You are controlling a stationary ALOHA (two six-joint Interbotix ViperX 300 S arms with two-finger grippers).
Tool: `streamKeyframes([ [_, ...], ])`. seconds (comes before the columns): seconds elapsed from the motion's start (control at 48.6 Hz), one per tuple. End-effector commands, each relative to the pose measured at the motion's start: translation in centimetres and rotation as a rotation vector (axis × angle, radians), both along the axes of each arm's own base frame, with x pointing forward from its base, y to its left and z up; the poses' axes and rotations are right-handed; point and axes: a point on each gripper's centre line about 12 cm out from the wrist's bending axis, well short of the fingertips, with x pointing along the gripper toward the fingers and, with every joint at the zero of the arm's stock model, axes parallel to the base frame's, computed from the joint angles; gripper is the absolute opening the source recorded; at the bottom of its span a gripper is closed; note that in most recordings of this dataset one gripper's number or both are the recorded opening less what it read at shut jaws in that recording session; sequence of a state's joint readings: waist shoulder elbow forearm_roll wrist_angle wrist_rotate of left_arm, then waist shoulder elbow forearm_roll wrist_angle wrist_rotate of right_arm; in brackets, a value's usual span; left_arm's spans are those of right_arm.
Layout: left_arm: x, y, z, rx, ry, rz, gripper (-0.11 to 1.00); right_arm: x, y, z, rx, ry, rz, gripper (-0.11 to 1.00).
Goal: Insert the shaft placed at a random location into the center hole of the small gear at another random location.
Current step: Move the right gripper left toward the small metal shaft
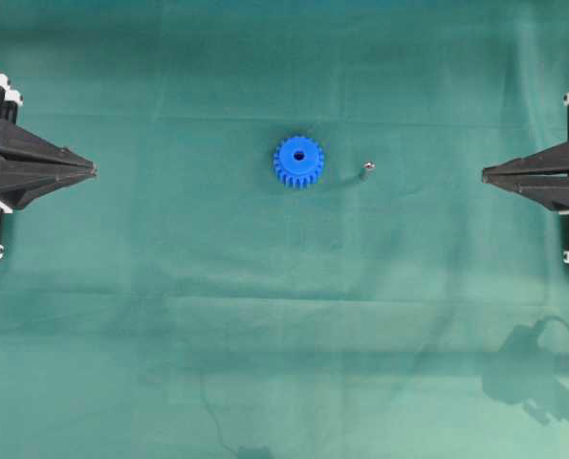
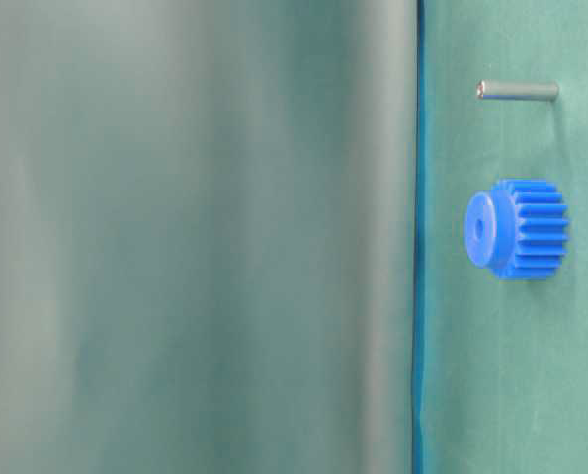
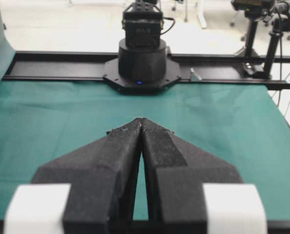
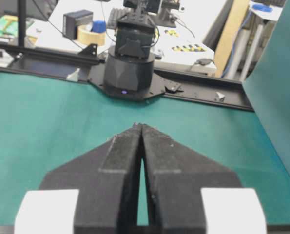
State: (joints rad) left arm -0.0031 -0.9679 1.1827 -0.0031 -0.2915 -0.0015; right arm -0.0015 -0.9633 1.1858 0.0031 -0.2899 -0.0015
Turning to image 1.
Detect small metal shaft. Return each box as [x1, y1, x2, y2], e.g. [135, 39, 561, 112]
[360, 161, 376, 181]

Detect blue plastic spur gear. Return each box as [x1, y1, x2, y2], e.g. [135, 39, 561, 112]
[273, 136, 325, 189]

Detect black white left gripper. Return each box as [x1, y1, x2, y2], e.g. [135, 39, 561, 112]
[0, 74, 97, 259]

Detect green table cloth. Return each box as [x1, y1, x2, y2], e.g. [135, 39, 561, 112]
[0, 1, 569, 458]

